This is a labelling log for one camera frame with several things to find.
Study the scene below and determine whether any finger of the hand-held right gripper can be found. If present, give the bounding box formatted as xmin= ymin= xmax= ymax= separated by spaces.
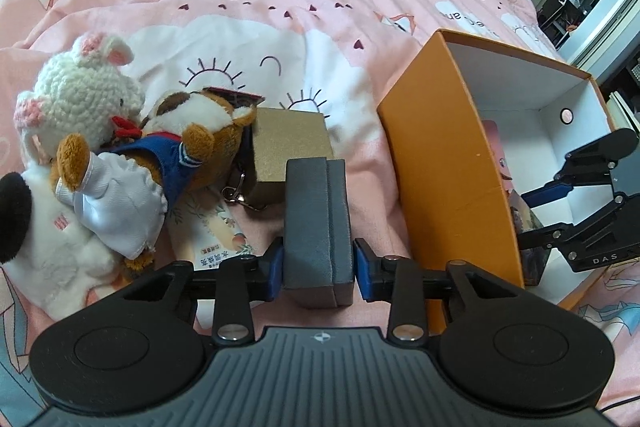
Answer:
xmin=521 ymin=128 xmax=640 ymax=209
xmin=517 ymin=193 xmax=640 ymax=253

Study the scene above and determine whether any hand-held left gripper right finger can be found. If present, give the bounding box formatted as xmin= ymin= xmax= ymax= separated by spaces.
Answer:
xmin=353 ymin=238 xmax=523 ymax=347

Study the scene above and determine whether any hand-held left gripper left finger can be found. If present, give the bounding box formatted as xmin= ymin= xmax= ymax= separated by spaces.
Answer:
xmin=120 ymin=237 xmax=286 ymax=347

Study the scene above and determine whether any grey box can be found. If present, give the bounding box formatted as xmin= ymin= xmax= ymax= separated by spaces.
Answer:
xmin=282 ymin=158 xmax=354 ymax=308

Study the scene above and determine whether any orange cardboard box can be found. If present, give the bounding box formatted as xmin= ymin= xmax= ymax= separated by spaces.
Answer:
xmin=376 ymin=28 xmax=621 ymax=333

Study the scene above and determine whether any gold box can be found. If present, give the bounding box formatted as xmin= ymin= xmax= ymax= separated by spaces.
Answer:
xmin=247 ymin=107 xmax=335 ymax=208

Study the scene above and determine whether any red panda sailor plush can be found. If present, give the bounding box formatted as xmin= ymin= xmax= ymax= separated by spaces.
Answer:
xmin=55 ymin=89 xmax=258 ymax=275

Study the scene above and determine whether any white plush with black patch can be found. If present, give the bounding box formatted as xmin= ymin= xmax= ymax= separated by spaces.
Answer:
xmin=0 ymin=159 xmax=126 ymax=323

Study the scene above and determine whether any peach print wipes packet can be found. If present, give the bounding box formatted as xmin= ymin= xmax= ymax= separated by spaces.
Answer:
xmin=167 ymin=197 xmax=261 ymax=273

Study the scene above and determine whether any blue card tag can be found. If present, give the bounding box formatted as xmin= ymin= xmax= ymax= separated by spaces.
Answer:
xmin=202 ymin=86 xmax=266 ymax=106

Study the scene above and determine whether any white crochet bunny plush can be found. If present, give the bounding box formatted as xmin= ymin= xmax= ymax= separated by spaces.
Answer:
xmin=14 ymin=34 xmax=146 ymax=162

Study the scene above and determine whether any pink printed duvet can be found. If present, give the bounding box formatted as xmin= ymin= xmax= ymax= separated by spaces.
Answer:
xmin=0 ymin=0 xmax=640 ymax=427

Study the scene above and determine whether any metal key ring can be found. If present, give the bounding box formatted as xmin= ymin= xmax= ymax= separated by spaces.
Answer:
xmin=221 ymin=172 xmax=271 ymax=212

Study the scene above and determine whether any black cable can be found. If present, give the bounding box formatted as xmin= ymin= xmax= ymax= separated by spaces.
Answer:
xmin=595 ymin=398 xmax=640 ymax=414

